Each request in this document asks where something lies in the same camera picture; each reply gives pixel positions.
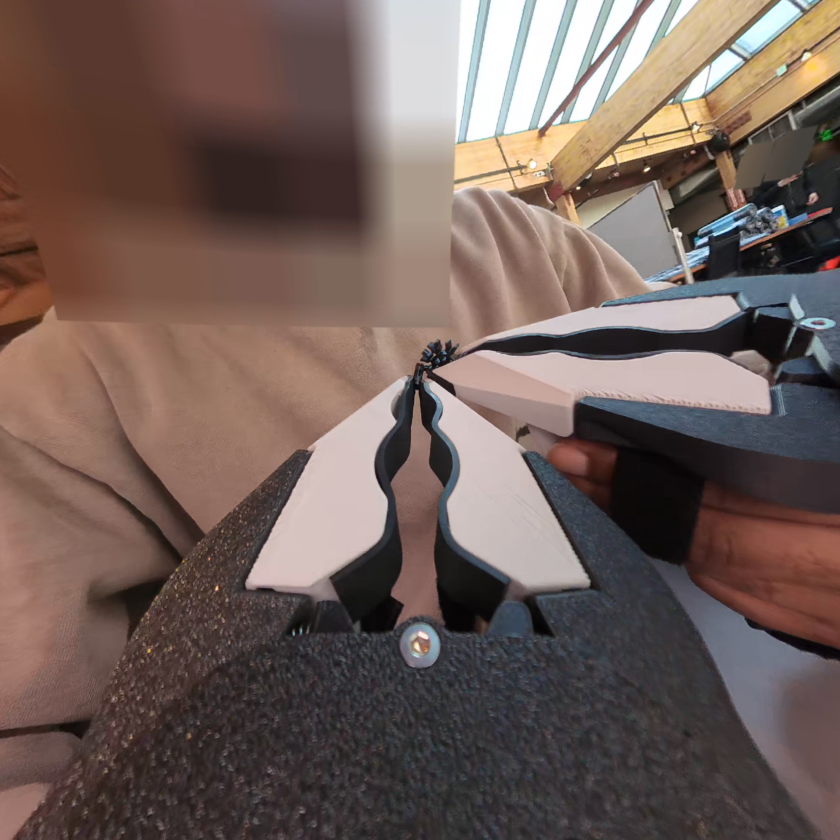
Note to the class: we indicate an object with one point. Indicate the person's brown hoodie torso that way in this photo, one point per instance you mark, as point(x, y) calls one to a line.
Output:
point(164, 426)

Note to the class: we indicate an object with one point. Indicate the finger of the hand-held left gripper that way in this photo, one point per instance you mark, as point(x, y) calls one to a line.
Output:
point(623, 315)
point(623, 380)

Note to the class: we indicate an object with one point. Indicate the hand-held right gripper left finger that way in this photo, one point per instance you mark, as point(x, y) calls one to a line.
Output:
point(315, 525)

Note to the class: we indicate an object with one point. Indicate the wooden ceiling beam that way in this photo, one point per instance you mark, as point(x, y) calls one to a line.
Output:
point(656, 85)

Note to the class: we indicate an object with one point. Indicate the skylight window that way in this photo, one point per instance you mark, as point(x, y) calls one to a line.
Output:
point(512, 65)

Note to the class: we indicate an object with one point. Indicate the person's left hand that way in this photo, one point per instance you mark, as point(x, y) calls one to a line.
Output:
point(774, 564)

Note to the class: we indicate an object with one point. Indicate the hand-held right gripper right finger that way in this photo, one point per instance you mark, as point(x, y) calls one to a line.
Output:
point(512, 525)

